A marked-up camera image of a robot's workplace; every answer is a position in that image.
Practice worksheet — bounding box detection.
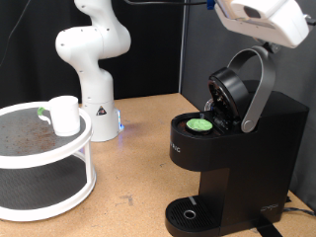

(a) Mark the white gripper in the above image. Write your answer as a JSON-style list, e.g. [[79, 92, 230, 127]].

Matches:
[[213, 0, 311, 54]]

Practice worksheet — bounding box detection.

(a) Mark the coffee pod with green lid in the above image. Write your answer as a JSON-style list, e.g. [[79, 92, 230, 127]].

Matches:
[[186, 118, 214, 133]]

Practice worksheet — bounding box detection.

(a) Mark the black Keurig coffee machine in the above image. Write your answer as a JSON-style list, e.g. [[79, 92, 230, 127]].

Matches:
[[164, 44, 310, 237]]

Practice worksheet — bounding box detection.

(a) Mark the white mug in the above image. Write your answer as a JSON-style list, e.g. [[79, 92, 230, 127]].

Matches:
[[37, 95, 82, 137]]

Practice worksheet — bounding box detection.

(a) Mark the black curtain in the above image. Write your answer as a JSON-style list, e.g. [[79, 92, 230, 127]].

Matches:
[[0, 0, 186, 108]]

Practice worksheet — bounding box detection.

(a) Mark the white two-tier turntable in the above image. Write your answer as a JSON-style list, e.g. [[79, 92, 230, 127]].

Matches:
[[0, 101, 98, 222]]

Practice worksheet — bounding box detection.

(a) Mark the braided power cable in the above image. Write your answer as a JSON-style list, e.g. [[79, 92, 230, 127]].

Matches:
[[282, 206, 316, 218]]

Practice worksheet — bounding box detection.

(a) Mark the thin black hanging cable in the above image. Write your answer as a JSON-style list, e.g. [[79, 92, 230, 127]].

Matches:
[[0, 0, 33, 67]]

